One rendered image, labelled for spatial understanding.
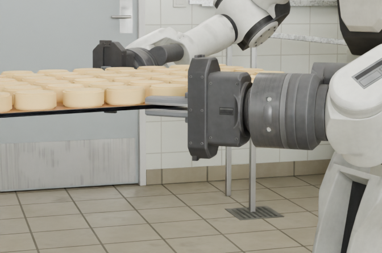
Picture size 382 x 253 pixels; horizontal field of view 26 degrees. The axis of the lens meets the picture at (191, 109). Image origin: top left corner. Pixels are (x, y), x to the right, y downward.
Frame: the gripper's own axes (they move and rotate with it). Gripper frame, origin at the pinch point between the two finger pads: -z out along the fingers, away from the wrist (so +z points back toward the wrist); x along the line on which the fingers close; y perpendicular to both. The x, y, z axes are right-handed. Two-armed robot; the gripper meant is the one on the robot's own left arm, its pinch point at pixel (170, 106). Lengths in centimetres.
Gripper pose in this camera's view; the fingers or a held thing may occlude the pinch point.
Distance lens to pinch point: 100.7
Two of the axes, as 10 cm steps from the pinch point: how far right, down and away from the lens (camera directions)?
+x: 0.0, -9.9, -1.2
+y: -3.3, 1.1, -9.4
